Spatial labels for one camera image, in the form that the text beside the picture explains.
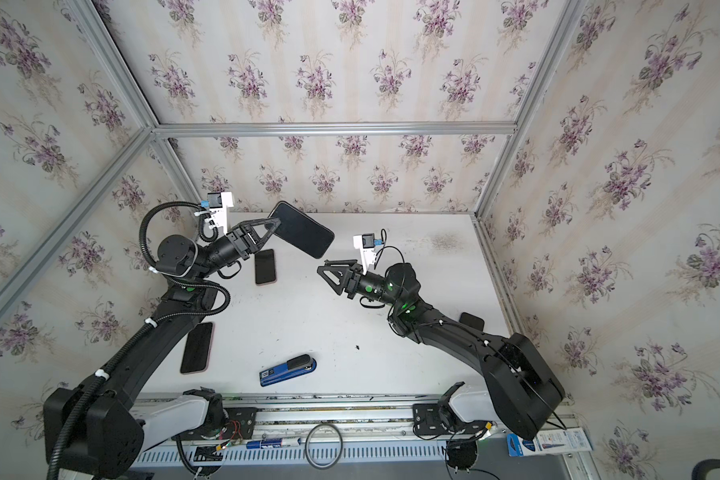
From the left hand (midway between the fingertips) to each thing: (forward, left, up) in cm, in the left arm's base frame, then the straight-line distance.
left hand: (278, 219), depth 62 cm
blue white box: (-35, -63, -40) cm, 82 cm away
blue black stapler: (-18, 0, -39) cm, 43 cm away
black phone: (-3, -53, -40) cm, 66 cm away
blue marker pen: (-35, +3, -39) cm, 53 cm away
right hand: (-5, -8, -12) cm, 15 cm away
